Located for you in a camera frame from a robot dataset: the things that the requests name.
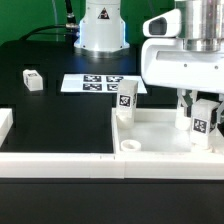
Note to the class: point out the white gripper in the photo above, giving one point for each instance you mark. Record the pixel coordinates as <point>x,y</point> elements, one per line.
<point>185,50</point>

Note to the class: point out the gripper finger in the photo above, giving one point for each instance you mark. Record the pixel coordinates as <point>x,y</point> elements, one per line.
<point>219,111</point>

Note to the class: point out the white square table top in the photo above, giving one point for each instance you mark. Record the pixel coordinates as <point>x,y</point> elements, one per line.
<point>154,132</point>

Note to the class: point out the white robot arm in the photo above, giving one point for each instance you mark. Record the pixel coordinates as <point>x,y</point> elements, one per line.
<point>102,30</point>

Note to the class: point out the white fiducial marker sheet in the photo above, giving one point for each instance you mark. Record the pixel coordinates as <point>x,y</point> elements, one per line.
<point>93,83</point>

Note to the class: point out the white U-shaped obstacle fence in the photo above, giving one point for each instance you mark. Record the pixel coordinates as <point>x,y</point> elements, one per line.
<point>115,165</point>

